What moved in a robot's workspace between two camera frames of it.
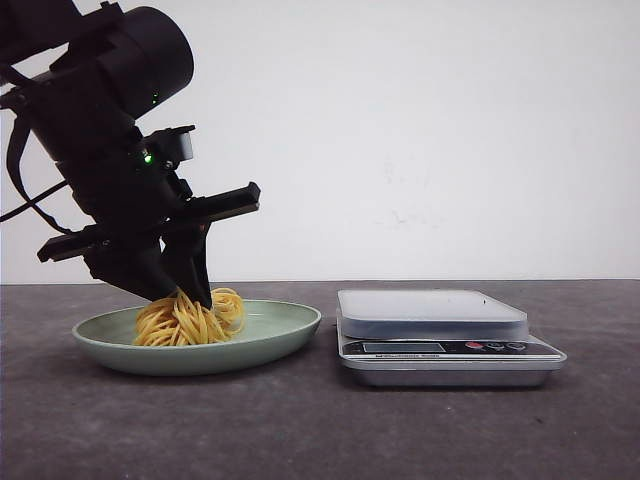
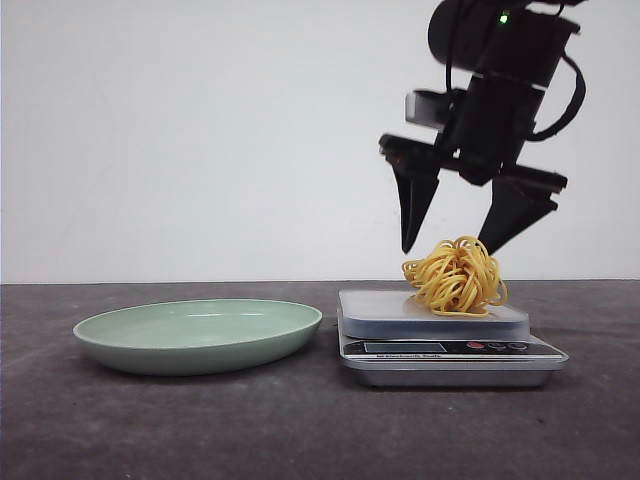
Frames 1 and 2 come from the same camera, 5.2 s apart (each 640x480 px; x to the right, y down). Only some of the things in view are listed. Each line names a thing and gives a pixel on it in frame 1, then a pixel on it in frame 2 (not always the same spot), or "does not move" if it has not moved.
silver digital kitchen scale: x=439 y=339 does not move
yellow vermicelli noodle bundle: x=180 y=319 -> x=458 y=278
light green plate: x=268 y=330 does not move
